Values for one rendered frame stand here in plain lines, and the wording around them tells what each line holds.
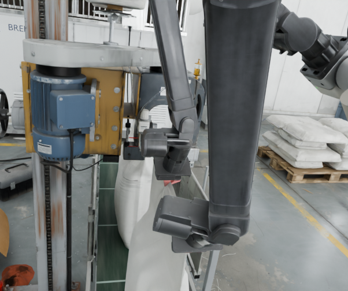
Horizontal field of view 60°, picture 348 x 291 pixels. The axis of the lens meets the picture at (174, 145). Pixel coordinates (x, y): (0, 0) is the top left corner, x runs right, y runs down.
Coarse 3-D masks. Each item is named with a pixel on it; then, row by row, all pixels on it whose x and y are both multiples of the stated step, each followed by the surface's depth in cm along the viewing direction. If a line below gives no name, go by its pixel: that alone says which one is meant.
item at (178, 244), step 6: (174, 240) 58; (180, 240) 58; (186, 240) 58; (192, 240) 54; (174, 246) 57; (180, 246) 58; (186, 246) 58; (192, 246) 57; (198, 246) 55; (216, 246) 59; (222, 246) 59
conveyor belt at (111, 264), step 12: (108, 168) 243; (108, 180) 225; (108, 192) 209; (108, 204) 195; (108, 216) 184; (108, 228) 173; (108, 240) 164; (120, 240) 165; (108, 252) 155; (120, 252) 156; (108, 264) 147; (120, 264) 148; (108, 276) 141; (120, 276) 142; (96, 288) 134; (108, 288) 134; (120, 288) 135
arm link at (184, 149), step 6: (168, 138) 75; (174, 138) 76; (168, 144) 75; (174, 144) 75; (180, 144) 76; (186, 144) 76; (168, 150) 78; (174, 150) 76; (180, 150) 75; (186, 150) 76; (174, 156) 78; (180, 156) 77; (186, 156) 79
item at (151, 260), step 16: (160, 192) 98; (144, 224) 106; (144, 240) 99; (160, 240) 94; (128, 256) 110; (144, 256) 94; (160, 256) 89; (176, 256) 74; (128, 272) 109; (144, 272) 87; (160, 272) 84; (176, 272) 74; (128, 288) 100; (144, 288) 86; (160, 288) 81; (176, 288) 73
